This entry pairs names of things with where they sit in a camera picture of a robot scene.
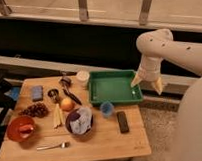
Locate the black handled knife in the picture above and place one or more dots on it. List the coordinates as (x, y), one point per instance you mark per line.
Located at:
(72, 96)

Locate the red object in bowl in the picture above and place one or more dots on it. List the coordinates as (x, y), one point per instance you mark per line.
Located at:
(26, 129)

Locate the blue sponge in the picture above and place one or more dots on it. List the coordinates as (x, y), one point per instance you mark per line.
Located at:
(37, 93)

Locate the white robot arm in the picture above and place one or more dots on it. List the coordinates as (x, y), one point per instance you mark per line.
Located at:
(155, 47)

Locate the orange bowl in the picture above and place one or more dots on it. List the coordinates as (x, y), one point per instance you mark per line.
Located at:
(12, 131)

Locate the green plastic tray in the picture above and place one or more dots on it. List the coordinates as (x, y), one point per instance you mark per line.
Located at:
(113, 86)

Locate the dark bowl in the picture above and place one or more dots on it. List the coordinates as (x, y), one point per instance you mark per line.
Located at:
(83, 137)

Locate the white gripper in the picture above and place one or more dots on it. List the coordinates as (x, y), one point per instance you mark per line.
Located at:
(149, 70)

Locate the bunch of dark grapes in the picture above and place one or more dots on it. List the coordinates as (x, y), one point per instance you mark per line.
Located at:
(35, 110)

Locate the wooden table board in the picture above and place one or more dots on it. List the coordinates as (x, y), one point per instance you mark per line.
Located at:
(105, 143)

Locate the crumpled grey-blue cloth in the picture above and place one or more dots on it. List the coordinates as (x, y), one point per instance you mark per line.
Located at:
(80, 120)

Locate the small blue cup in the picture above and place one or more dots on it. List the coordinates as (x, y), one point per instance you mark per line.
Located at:
(107, 109)

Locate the orange fruit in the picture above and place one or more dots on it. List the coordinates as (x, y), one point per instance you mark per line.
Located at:
(67, 104)

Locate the blue object on chair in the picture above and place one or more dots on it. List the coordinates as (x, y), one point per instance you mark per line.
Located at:
(14, 92)

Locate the white paper cup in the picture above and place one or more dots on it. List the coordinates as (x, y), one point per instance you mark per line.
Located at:
(83, 78)

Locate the small metal cup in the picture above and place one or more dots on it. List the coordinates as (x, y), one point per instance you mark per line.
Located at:
(54, 95)

